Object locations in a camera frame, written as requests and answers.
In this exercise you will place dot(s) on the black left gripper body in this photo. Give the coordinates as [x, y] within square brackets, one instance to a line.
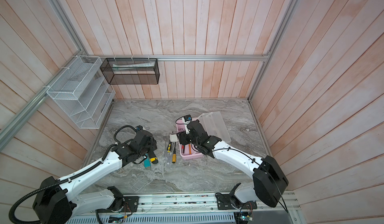
[151, 146]

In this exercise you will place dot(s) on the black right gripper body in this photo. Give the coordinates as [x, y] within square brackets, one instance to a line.
[187, 138]

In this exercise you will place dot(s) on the pink tool box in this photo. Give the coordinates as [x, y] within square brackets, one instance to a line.
[213, 124]

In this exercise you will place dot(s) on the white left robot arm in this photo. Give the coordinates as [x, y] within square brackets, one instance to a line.
[62, 199]

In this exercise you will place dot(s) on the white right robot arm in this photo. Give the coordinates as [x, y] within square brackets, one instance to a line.
[268, 180]

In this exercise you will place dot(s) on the teal utility knife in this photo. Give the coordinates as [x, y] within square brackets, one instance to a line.
[147, 162]

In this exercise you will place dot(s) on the yellow black utility knife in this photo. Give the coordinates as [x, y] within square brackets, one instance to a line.
[153, 158]

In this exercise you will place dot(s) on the yellow black phillips screwdriver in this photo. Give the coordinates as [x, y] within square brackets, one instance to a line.
[169, 148]

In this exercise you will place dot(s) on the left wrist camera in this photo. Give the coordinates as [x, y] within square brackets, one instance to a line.
[139, 128]

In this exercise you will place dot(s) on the orange handled screwdriver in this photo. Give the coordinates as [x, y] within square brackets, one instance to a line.
[174, 156]

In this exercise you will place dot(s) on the aluminium mounting rail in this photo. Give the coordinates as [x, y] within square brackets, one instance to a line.
[173, 203]

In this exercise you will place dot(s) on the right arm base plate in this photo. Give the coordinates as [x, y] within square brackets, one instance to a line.
[230, 202]

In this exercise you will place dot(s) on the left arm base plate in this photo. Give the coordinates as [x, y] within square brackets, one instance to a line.
[127, 204]

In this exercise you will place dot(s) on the black mesh wall basket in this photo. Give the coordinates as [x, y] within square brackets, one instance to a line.
[127, 71]

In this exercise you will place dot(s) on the white wire mesh shelf rack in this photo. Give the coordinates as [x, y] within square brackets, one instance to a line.
[83, 96]

